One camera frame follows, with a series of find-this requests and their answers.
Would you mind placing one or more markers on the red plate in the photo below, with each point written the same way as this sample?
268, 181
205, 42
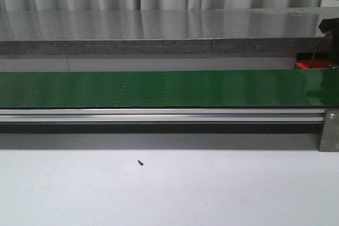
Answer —
306, 61

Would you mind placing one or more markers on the green conveyor belt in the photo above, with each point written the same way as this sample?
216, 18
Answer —
212, 88

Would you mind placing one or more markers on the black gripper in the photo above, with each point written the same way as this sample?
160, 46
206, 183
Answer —
331, 27

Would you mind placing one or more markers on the grey stone shelf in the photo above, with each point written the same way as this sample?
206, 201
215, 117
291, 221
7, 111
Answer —
183, 32

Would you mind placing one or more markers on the grey metal bracket plate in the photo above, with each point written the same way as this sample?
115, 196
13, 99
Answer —
329, 139

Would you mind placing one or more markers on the aluminium conveyor rail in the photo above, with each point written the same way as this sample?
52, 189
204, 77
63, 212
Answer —
165, 115

